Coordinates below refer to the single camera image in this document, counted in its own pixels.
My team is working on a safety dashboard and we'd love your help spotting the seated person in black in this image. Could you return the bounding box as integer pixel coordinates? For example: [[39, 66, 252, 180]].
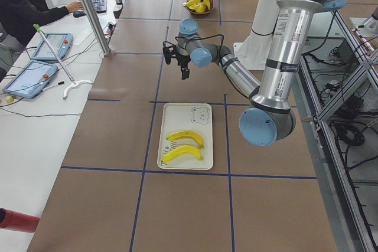
[[1, 0, 83, 46]]

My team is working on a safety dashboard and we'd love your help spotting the near teach pendant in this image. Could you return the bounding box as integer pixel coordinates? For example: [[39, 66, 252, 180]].
[[2, 60, 58, 99]]

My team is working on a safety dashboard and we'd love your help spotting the aluminium frame post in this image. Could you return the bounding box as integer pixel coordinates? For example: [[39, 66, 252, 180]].
[[81, 0, 110, 56]]

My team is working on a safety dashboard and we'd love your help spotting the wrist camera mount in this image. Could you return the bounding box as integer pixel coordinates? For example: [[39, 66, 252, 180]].
[[162, 41, 177, 65]]

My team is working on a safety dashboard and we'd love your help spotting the red fire extinguisher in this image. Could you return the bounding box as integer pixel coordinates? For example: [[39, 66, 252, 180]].
[[1, 208, 40, 233]]

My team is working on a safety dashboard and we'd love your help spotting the brown wicker basket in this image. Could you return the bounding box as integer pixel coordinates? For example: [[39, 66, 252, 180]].
[[183, 0, 214, 15]]

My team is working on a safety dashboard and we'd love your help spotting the white bear print tray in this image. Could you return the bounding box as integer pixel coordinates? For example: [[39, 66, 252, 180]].
[[157, 103, 213, 171]]

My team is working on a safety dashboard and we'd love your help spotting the far teach pendant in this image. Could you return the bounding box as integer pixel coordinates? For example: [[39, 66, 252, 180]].
[[31, 33, 73, 63]]

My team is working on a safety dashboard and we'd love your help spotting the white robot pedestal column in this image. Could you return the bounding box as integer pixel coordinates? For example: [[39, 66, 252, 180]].
[[234, 0, 279, 70]]

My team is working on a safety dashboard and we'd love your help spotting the yellow pear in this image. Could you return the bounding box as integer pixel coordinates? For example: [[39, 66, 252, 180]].
[[195, 2, 207, 14]]

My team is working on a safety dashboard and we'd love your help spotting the long reach stick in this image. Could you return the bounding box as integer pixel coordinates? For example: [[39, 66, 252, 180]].
[[33, 24, 93, 100]]

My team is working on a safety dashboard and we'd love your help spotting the teach pendant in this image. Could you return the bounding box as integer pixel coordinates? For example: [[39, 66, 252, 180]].
[[2, 60, 58, 99], [31, 33, 73, 63]]

